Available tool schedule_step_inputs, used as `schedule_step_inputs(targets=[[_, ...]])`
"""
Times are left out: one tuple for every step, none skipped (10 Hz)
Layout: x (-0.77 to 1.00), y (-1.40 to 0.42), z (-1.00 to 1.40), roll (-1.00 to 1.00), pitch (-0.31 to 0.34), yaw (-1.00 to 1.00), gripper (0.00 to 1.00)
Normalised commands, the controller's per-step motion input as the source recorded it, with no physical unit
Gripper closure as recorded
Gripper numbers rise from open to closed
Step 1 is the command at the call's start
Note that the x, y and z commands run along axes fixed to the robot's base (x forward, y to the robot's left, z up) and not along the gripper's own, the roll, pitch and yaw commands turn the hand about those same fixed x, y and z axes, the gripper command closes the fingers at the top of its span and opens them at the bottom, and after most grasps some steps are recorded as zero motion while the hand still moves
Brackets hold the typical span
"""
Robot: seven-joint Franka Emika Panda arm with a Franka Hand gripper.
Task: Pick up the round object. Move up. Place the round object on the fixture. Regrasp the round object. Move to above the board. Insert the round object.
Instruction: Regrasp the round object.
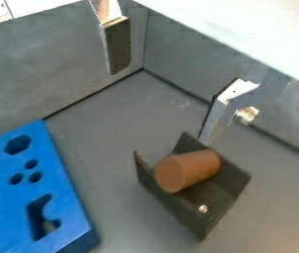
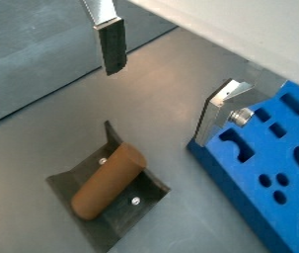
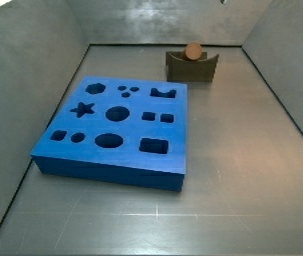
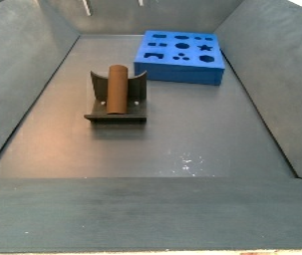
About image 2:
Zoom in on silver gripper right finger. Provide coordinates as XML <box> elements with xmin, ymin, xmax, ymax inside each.
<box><xmin>194</xmin><ymin>79</ymin><xmax>253</xmax><ymax>146</ymax></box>

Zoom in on dark grey curved cradle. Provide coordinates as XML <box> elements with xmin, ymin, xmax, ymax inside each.
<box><xmin>46</xmin><ymin>120</ymin><xmax>172</xmax><ymax>253</ymax></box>

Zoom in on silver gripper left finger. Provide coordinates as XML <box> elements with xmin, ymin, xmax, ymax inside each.
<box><xmin>81</xmin><ymin>0</ymin><xmax>128</xmax><ymax>75</ymax></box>

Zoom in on brown wooden cylinder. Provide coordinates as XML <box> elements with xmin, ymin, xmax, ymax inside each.
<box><xmin>72</xmin><ymin>142</ymin><xmax>148</xmax><ymax>220</ymax></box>

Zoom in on blue foam shape board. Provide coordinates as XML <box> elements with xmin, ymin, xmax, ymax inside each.
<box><xmin>188</xmin><ymin>81</ymin><xmax>299</xmax><ymax>253</ymax></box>

